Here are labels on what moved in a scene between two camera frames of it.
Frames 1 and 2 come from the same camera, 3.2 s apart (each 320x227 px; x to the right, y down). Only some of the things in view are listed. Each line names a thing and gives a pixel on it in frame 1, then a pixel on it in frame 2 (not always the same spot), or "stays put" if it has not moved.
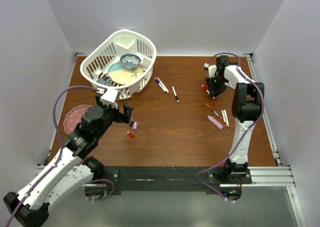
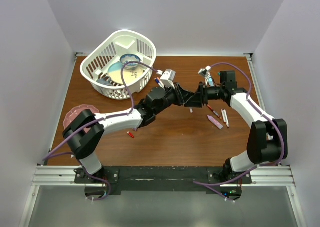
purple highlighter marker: x=215 y=123 stays put
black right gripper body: x=216 y=84 to x=211 y=93
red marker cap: x=130 y=134 stays put
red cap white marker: x=225 y=118 stays put
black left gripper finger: x=127 y=111 to x=183 y=94
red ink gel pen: x=215 y=113 stays put
